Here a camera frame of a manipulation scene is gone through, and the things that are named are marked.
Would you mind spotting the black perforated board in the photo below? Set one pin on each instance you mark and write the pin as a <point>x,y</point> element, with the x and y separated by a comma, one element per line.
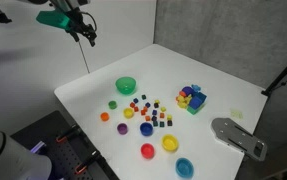
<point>49,133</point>

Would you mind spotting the big blue toy block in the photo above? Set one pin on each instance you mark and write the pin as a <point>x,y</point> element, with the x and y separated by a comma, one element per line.
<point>198,100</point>

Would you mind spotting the orange cube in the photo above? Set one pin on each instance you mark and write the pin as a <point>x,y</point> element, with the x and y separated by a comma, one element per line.
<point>147,118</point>
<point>145,108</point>
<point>162,115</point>

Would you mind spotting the green toy block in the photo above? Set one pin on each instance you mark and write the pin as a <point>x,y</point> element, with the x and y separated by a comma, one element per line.
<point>193,111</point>

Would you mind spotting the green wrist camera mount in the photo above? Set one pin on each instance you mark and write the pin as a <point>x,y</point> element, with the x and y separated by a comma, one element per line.
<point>53,19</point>

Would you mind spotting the dark green cube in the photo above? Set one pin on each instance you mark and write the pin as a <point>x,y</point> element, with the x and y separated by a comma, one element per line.
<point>162,124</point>
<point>143,97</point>
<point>155,123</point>

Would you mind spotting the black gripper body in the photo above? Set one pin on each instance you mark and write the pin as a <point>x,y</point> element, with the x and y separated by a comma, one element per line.
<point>78,21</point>

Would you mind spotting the purple cup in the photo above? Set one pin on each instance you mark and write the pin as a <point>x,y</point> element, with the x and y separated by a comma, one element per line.
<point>122,128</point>

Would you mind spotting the small yellow cup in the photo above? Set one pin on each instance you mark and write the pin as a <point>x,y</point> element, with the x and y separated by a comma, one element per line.
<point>128,113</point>

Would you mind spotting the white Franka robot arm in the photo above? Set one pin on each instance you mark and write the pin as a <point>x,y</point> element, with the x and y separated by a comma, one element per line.
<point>9,156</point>

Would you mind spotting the red cube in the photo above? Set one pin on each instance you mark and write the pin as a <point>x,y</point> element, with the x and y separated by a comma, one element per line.
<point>136,109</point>
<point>132,104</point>
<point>143,112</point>

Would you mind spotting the light blue toy piece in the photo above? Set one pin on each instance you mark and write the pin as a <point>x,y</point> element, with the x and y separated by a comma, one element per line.
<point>195,87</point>

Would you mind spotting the dark blue cup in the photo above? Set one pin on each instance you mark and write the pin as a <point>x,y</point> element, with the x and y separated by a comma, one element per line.
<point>146,129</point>

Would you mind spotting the large green bowl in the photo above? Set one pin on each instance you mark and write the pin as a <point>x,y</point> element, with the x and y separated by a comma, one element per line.
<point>125,86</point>

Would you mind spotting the grey metal plate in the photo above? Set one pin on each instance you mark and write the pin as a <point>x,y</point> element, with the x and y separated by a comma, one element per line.
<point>238,136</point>

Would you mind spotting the blue cube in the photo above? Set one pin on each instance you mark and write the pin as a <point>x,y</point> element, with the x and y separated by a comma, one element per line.
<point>154,112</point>
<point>147,104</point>
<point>135,100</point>

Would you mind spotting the black stand pole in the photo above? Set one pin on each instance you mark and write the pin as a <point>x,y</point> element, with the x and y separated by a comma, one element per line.
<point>283,74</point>

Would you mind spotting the yellow bowl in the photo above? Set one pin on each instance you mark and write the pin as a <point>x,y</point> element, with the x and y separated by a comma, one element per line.
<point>170,142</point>

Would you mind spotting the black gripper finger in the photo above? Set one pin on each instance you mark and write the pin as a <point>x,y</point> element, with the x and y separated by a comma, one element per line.
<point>91,40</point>
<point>75,35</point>

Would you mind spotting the small green cup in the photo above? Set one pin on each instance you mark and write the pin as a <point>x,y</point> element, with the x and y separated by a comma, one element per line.
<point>112,105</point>

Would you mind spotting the purple toy piece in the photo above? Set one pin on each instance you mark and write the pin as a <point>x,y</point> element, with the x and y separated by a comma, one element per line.
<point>187,90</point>

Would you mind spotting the light blue bowl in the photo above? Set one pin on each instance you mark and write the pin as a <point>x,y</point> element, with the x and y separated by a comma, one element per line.
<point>184,167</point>

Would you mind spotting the black clamp orange tip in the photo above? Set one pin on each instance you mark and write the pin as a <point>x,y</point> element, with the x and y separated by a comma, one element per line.
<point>69,133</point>
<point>88,161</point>

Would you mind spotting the orange toy piece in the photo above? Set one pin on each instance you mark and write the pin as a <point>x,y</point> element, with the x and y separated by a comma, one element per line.
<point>182,94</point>

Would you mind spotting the yellow cube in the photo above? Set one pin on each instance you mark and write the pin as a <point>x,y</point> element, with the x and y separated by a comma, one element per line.
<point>157,101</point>
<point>169,117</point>
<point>163,109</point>

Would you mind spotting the yellow toy piece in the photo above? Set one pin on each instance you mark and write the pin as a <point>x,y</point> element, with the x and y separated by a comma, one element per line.
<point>183,100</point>

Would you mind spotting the orange cup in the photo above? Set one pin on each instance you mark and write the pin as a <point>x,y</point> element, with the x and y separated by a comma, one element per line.
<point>104,116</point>

